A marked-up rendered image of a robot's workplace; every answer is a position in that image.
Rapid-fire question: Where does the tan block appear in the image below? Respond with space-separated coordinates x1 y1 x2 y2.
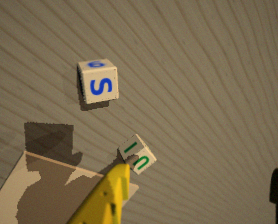
77 59 119 104
118 134 156 174

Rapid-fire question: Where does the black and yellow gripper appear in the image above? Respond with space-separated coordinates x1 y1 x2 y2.
66 164 278 224

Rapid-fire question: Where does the tan flat mat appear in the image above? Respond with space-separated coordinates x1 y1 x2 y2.
0 150 103 224

